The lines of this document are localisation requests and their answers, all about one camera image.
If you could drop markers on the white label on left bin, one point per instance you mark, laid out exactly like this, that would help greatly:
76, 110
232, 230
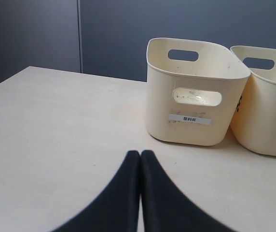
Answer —
190, 119

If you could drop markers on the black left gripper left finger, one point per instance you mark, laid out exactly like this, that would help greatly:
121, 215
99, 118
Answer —
116, 208

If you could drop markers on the cream plastic bin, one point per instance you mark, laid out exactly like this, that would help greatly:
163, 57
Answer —
191, 78
254, 121

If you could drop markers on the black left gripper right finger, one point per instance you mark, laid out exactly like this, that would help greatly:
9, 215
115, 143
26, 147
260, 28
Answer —
165, 207

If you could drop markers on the cream plastic bin left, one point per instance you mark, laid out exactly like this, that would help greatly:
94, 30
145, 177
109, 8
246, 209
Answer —
191, 78

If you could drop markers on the cream plastic bin middle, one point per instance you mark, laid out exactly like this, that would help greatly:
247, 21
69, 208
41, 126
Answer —
254, 121

